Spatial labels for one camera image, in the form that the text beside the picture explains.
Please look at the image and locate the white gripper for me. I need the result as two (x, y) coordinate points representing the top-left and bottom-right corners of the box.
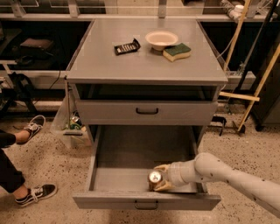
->
(153, 160), (197, 192)

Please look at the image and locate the orange soda can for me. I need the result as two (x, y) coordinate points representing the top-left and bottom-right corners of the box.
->
(148, 171), (163, 191)

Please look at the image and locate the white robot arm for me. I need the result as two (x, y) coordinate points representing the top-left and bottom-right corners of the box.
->
(153, 152), (280, 217)

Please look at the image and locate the open grey middle drawer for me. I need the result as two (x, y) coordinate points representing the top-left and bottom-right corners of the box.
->
(73, 125), (221, 211)

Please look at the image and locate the grey drawer cabinet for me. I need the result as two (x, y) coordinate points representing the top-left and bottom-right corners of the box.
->
(67, 18), (228, 142)

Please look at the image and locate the closed grey upper drawer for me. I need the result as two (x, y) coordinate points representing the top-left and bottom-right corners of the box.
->
(76, 100), (218, 126)

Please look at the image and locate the clear plastic trash bin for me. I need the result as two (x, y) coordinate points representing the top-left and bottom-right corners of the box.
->
(50, 96), (90, 148)

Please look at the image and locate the green yellow sponge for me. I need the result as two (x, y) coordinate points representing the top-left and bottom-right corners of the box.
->
(163, 43), (192, 62)

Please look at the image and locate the lower black white sneaker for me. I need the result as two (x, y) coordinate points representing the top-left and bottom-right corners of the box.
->
(15, 184), (58, 207)

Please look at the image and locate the black white sneaker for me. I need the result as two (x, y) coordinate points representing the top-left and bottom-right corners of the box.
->
(15, 115), (46, 144)
(15, 184), (58, 207)

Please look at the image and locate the black snack wrapper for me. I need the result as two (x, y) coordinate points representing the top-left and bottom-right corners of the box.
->
(114, 38), (141, 55)

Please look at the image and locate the white bowl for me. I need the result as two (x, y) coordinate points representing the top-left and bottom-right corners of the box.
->
(145, 31), (179, 51)

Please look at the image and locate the upper black white sneaker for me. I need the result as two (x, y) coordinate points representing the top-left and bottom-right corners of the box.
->
(15, 115), (46, 144)

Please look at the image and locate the person's black trouser leg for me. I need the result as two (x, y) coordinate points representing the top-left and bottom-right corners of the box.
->
(0, 130), (25, 193)

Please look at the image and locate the black folding stand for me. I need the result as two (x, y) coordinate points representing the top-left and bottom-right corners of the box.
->
(0, 72), (38, 116)

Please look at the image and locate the black bag on shelf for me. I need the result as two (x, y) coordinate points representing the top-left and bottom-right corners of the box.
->
(20, 38), (54, 59)

